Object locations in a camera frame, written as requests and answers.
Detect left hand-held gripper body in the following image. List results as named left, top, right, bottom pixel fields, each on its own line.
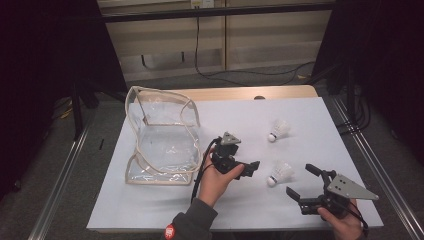
left=211, top=131, right=249, bottom=176

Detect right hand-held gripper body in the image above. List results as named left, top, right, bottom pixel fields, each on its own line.
left=298, top=169, right=380, bottom=220

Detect clear plastic bag beige trim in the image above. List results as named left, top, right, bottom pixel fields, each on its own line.
left=124, top=85, right=203, bottom=186

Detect person's left hand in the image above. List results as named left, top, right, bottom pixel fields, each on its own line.
left=198, top=153, right=246, bottom=208

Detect person's right hand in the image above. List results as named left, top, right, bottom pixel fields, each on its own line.
left=318, top=199, right=364, bottom=240

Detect white table cover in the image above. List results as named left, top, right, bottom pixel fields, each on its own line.
left=86, top=96, right=384, bottom=232

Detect wooden table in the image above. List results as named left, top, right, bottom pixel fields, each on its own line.
left=133, top=84, right=319, bottom=103

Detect black metal stand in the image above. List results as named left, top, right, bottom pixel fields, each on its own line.
left=328, top=61, right=359, bottom=124
left=70, top=79, right=100, bottom=140

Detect beige cabinet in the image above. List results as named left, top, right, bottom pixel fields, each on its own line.
left=96, top=0, right=334, bottom=82

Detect black curtain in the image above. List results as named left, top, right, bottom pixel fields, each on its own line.
left=0, top=0, right=128, bottom=201
left=313, top=0, right=424, bottom=166

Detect black horizontal metal bar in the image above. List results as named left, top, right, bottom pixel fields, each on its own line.
left=101, top=2, right=336, bottom=24

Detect yellow floor item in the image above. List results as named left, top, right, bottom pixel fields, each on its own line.
left=59, top=106, right=74, bottom=120

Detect right hand-held gripper cable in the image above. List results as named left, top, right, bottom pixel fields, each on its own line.
left=339, top=199, right=370, bottom=236

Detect hand-held gripper cable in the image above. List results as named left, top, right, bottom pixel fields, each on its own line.
left=339, top=199, right=370, bottom=236
left=190, top=137, right=223, bottom=204

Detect aluminium floor rail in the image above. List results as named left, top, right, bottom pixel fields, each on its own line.
left=333, top=96, right=424, bottom=240
left=28, top=121, right=93, bottom=240

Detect left hand-held gripper cable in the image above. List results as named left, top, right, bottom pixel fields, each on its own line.
left=190, top=137, right=223, bottom=204

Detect black floor cables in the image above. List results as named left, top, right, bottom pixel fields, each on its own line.
left=336, top=94, right=372, bottom=135

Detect black power cable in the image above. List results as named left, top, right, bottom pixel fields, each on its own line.
left=194, top=7, right=317, bottom=87

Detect white wall socket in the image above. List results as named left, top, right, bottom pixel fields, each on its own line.
left=190, top=0, right=215, bottom=9

